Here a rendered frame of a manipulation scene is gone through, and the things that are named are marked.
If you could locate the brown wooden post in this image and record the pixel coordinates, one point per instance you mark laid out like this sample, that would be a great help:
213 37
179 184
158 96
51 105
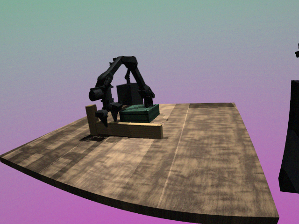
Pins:
90 111

